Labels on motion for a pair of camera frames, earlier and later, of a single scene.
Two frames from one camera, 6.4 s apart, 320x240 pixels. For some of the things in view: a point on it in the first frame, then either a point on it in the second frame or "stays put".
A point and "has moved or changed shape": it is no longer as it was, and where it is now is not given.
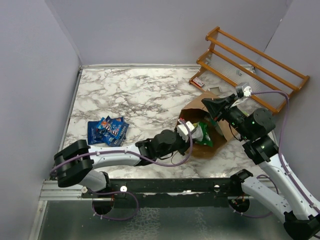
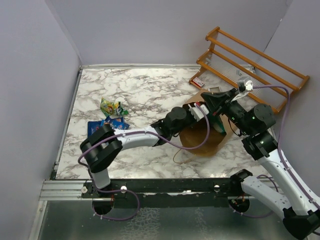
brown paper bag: (195, 110) stays put
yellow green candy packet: (201, 135) -> (109, 108)
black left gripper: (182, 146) -> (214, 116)
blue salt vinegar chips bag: (117, 141) has moved or changed shape
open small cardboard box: (216, 90) stays put
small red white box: (197, 81) stays put
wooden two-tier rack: (232, 62) stays put
